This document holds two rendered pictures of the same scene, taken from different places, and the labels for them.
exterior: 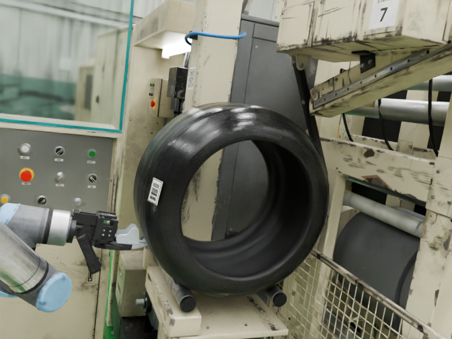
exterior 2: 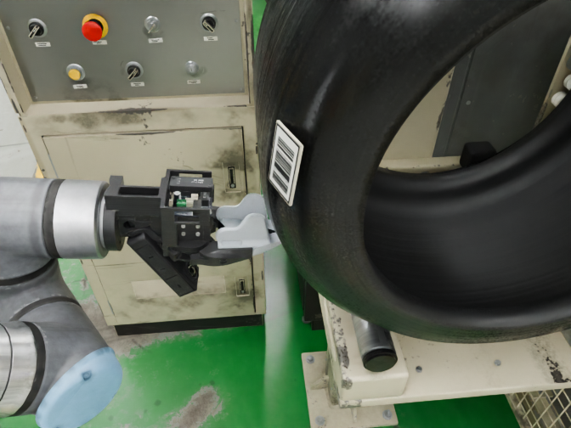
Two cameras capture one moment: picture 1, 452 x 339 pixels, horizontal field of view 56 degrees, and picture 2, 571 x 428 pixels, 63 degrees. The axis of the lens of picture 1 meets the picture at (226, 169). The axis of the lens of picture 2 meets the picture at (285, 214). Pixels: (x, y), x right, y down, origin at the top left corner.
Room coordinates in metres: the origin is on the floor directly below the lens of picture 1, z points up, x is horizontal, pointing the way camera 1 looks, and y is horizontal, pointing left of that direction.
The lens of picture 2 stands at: (0.75, 0.08, 1.43)
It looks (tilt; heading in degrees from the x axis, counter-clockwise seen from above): 42 degrees down; 16
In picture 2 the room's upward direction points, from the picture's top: straight up
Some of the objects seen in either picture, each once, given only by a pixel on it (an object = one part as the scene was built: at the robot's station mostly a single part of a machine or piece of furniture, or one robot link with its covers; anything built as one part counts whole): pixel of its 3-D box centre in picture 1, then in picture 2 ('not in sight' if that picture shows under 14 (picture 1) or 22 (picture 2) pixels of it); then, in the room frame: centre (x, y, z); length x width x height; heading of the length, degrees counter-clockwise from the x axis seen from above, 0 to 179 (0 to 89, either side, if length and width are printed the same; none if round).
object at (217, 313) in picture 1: (211, 305); (426, 295); (1.30, -0.01, 0.80); 0.37 x 0.36 x 0.02; 112
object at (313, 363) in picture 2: not in sight; (347, 385); (1.53, 0.10, 0.02); 0.27 x 0.27 x 0.04; 22
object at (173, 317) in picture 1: (170, 296); (348, 286); (1.24, 0.12, 0.84); 0.36 x 0.09 x 0.06; 22
